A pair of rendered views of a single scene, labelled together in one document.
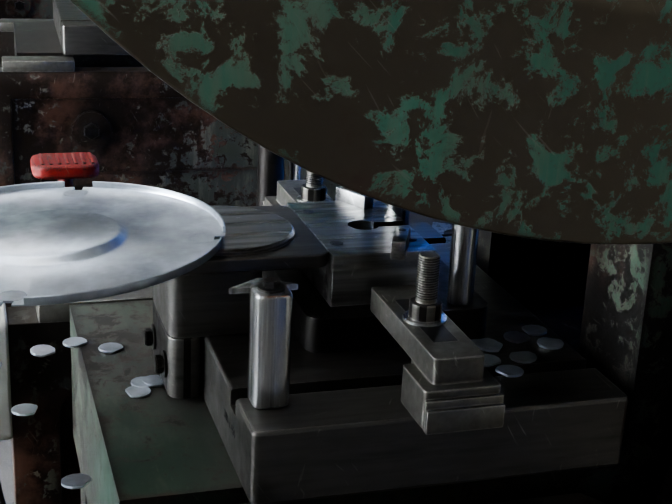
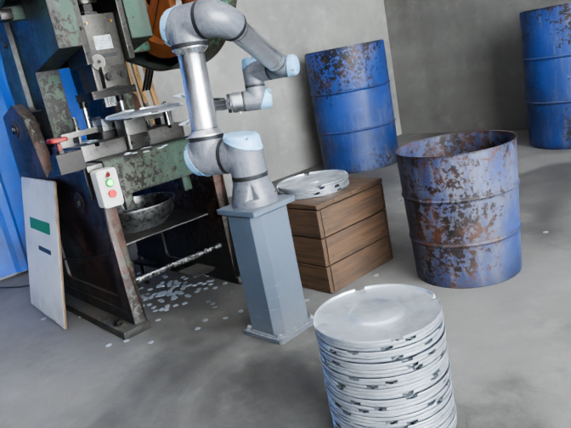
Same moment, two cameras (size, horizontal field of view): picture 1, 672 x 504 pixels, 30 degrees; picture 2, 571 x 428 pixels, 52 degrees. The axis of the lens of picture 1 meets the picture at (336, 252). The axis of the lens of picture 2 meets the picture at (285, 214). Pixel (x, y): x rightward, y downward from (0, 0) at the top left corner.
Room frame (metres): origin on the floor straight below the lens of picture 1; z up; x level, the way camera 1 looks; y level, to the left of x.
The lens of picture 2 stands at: (1.39, 2.47, 0.88)
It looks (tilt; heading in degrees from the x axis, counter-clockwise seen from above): 15 degrees down; 248
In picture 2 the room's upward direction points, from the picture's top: 11 degrees counter-clockwise
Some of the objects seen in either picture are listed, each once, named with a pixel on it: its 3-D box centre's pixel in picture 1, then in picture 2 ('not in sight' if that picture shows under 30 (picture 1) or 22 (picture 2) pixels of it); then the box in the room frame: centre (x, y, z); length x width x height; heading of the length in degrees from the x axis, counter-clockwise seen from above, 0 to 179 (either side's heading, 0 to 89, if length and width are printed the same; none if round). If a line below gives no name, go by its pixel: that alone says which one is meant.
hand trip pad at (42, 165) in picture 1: (65, 192); (59, 149); (1.30, 0.30, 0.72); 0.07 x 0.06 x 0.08; 107
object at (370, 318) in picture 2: not in sight; (376, 312); (0.78, 1.40, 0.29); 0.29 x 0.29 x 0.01
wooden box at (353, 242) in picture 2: not in sight; (321, 229); (0.40, 0.37, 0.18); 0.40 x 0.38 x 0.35; 108
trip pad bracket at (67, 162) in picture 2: not in sight; (72, 176); (1.28, 0.29, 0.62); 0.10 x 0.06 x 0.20; 17
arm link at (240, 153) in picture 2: not in sight; (243, 152); (0.79, 0.72, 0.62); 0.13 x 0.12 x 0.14; 128
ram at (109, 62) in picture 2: not in sight; (100, 50); (1.04, 0.02, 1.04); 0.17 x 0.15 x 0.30; 107
